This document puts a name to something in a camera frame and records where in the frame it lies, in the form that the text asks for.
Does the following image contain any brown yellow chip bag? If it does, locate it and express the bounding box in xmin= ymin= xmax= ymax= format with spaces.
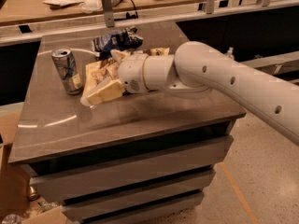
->
xmin=80 ymin=48 xmax=170 ymax=106

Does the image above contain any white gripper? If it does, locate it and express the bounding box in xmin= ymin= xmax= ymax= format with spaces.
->
xmin=87 ymin=49 xmax=148 ymax=105

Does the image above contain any silver blue redbull can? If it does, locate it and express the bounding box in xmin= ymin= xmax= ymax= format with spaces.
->
xmin=50 ymin=47 xmax=83 ymax=95

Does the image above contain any wooden background desk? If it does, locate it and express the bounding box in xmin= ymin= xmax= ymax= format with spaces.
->
xmin=0 ymin=0 xmax=233 ymax=27

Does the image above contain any grey drawer cabinet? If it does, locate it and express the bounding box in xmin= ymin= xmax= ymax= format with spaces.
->
xmin=9 ymin=30 xmax=245 ymax=224

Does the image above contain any brown cardboard box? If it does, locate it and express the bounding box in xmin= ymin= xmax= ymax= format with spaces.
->
xmin=0 ymin=110 xmax=68 ymax=224

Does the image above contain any black power cable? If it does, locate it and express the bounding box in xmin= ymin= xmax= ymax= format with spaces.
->
xmin=113 ymin=0 xmax=139 ymax=21

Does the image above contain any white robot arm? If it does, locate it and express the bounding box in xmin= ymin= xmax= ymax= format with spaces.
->
xmin=80 ymin=42 xmax=299 ymax=145

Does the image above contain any blue chip bag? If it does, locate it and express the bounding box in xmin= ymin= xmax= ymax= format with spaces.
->
xmin=91 ymin=26 xmax=143 ymax=60

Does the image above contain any grey metal post left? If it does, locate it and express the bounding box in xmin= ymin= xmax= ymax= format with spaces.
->
xmin=101 ymin=0 xmax=115 ymax=28

